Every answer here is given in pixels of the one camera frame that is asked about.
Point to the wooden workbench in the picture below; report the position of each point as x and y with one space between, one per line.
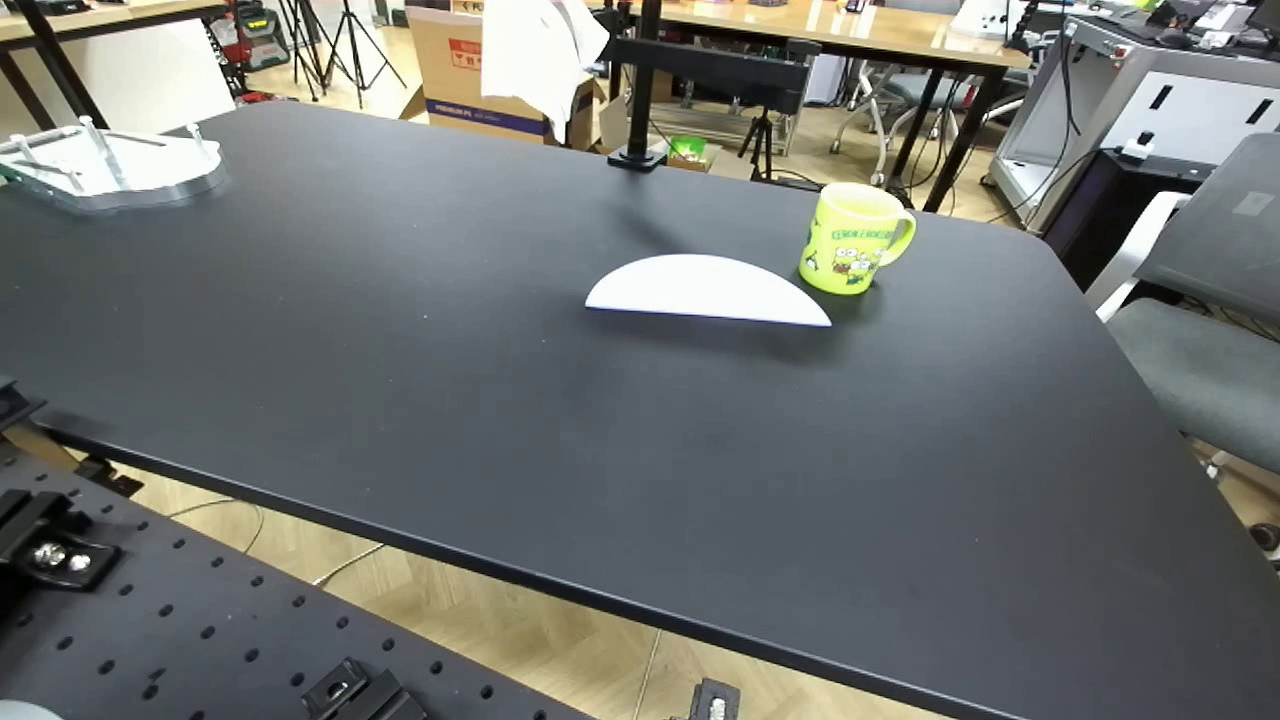
875 35

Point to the white towel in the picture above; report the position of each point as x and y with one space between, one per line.
539 52

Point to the white semicircular plate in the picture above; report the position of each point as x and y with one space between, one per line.
711 290

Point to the cardboard box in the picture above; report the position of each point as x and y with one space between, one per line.
449 82

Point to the black perforated breadboard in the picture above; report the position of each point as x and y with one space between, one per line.
119 613

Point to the black bar stand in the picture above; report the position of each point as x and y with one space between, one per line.
766 82

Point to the black camera tripod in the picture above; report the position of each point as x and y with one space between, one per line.
339 48

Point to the grey cabinet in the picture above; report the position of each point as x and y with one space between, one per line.
1129 93

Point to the yellow-green mug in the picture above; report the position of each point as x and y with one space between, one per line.
855 234

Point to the grey office chair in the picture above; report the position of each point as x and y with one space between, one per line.
1195 300

